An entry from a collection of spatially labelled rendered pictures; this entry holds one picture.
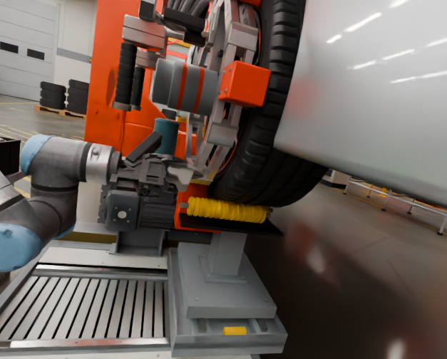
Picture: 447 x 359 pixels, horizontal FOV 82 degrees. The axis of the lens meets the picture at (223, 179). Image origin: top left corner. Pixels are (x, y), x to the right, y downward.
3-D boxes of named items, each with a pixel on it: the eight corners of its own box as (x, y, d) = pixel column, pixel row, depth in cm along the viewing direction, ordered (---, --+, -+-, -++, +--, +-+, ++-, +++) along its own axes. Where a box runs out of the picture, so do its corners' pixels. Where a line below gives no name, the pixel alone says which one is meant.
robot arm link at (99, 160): (98, 157, 64) (93, 132, 56) (118, 161, 65) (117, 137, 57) (88, 189, 59) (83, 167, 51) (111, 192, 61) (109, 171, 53)
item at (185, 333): (281, 355, 84) (289, 330, 82) (170, 360, 74) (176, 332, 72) (237, 267, 131) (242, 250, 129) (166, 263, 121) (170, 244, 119)
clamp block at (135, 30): (163, 50, 58) (167, 24, 57) (120, 38, 56) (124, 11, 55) (162, 54, 63) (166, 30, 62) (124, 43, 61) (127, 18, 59)
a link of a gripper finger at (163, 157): (184, 174, 64) (148, 169, 62) (185, 168, 65) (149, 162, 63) (187, 164, 60) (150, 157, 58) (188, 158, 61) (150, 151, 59)
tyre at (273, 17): (418, -37, 50) (279, 27, 110) (314, -90, 43) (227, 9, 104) (306, 249, 70) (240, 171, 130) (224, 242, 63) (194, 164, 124)
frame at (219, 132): (222, 204, 63) (278, -49, 52) (195, 201, 61) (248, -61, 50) (194, 162, 114) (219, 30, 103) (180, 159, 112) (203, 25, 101)
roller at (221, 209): (271, 227, 82) (275, 210, 81) (179, 217, 74) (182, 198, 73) (264, 220, 88) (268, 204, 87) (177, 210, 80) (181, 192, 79)
